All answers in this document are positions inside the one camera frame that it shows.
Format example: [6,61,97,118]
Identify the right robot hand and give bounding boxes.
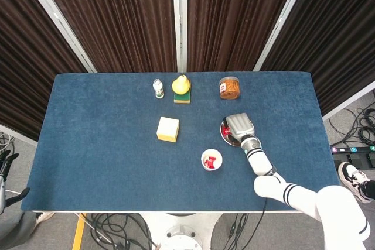
[221,112,255,143]

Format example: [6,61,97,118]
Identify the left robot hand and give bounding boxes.
[0,149,31,215]

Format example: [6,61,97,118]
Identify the round metal plate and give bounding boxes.
[220,118,246,147]

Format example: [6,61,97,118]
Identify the white paper cup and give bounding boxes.
[200,149,223,172]

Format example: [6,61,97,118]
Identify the clear jar of orange snacks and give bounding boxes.
[219,76,241,100]

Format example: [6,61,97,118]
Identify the grey trouser leg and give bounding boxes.
[0,211,38,250]

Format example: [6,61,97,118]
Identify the beige shoe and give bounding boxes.
[35,211,56,225]

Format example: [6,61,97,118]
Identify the green yellow sponge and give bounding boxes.
[173,81,192,104]

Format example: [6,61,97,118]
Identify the yellow pear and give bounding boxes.
[171,74,191,95]

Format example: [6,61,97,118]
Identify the yellow cube with white top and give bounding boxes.
[156,116,180,143]

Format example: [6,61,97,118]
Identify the yellow floor tape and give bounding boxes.
[71,213,88,250]

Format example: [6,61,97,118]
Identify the small white drink bottle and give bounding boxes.
[152,78,165,100]

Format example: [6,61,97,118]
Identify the brown folding screen panel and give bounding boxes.
[180,0,308,72]
[0,0,97,142]
[16,0,181,74]
[253,0,375,121]

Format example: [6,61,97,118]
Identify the blue table mat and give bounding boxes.
[21,71,346,212]

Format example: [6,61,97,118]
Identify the white black sneaker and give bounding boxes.
[338,161,375,204]

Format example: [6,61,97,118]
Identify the black foot pedal box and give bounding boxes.
[332,152,375,170]

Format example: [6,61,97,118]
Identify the grey cables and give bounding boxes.
[0,132,14,157]

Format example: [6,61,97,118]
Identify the black cable with inline switch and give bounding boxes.
[227,213,250,250]

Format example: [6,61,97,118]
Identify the black cable bundle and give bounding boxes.
[86,213,158,250]

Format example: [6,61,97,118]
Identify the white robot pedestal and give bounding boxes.
[140,213,222,250]

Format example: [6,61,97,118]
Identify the coiled black cables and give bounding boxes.
[329,106,375,145]

